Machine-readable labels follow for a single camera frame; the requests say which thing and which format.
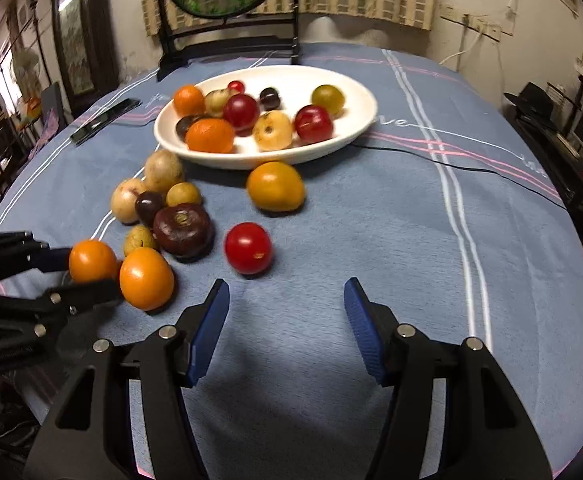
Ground black hat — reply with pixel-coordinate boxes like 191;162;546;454
503;82;569;121

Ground pale beige peach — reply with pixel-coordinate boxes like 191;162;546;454
110;178;145;225

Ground large yellow-orange tomato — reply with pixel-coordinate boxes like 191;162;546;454
246;161;305;213

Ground yellow-green tomato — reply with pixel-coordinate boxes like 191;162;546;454
311;84;346;118

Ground smooth orange tomato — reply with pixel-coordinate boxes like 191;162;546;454
68;240;119;285
173;85;206;117
119;248;175;312

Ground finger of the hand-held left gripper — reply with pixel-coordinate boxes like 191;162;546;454
0;230;74;288
0;280;123;339

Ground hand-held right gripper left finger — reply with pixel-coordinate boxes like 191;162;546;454
24;278;231;480

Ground yellow spotted loquat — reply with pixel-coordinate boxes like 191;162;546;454
252;110;293;152

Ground brown kiwi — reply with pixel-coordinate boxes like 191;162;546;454
144;149;186;194

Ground orange mandarin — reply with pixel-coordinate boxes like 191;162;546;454
186;117;236;154

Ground blue striped tablecloth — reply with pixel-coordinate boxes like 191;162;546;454
0;42;583;480

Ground black computer desk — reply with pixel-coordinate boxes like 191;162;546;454
503;105;583;241

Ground white electric fan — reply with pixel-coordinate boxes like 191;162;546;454
9;47;42;91

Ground pink cloth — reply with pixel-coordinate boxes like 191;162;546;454
32;114;61;155

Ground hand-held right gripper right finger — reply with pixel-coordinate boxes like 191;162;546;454
343;276;552;480

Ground black remote control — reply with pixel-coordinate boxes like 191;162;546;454
70;97;142;147

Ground grey chair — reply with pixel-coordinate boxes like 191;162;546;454
26;82;67;161

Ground dark framed painting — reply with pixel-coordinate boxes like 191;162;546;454
49;0;120;116

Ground white oval plate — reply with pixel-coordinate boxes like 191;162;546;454
153;64;378;171

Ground white power cable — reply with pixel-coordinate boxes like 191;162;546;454
439;30;487;67

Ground small yellow longan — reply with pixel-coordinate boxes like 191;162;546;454
166;181;202;208
123;225;160;257

